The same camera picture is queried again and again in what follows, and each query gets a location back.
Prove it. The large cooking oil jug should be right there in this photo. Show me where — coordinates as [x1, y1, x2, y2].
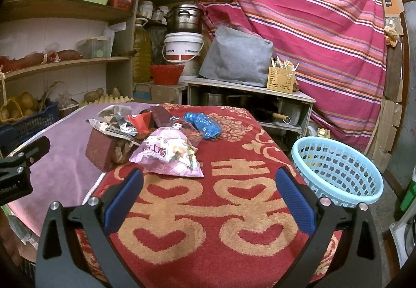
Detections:
[132, 17, 152, 83]

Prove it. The cardboard box under basin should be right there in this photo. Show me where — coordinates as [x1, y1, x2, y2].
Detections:
[133, 82, 187, 104]

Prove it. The dark red rectangular box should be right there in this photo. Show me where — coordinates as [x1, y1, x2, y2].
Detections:
[85, 128, 133, 172]

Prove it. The yellow egg carton tray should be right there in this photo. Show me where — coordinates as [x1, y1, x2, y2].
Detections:
[78, 94, 133, 108]

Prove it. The red plastic basin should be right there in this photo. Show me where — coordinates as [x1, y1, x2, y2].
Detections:
[150, 64, 184, 85]

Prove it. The yellow chopstick holder box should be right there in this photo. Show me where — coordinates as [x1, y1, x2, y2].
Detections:
[267, 57, 300, 94]

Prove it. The white plastic bucket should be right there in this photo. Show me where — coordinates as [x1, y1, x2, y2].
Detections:
[162, 32, 204, 63]

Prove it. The grey cloth covered appliance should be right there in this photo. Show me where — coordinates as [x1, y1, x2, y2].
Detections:
[199, 26, 274, 87]

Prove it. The red small basket on shelf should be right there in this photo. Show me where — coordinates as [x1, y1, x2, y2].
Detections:
[108, 0, 134, 11]

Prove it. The steel cooking pot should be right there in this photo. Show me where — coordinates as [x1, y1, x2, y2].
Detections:
[166, 4, 207, 34]

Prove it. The striped pink curtain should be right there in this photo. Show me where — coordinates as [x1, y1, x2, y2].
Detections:
[202, 0, 386, 151]

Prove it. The purple table cloth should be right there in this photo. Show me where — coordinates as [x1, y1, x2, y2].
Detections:
[5, 102, 157, 237]

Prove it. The red foil snack bag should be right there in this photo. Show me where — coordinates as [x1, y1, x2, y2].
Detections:
[127, 111, 154, 140]

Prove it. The dark blue plastic crate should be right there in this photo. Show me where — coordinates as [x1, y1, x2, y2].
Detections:
[0, 98, 59, 157]

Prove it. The grey paper trash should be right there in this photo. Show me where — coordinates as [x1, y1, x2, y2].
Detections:
[87, 104, 138, 141]

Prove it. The pink snack bag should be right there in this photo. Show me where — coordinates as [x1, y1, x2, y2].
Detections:
[129, 127, 204, 178]

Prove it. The grey low cabinet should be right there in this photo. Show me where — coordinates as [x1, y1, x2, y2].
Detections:
[183, 78, 316, 137]

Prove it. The clear plastic container on shelf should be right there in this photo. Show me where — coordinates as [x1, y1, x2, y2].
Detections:
[75, 36, 112, 59]

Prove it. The red gold patterned towel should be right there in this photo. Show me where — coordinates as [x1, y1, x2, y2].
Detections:
[75, 103, 343, 288]

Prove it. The light blue plastic basket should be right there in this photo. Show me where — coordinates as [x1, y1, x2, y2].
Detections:
[291, 137, 384, 207]

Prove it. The wooden corner shelf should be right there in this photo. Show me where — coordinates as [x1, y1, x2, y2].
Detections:
[1, 0, 138, 100]

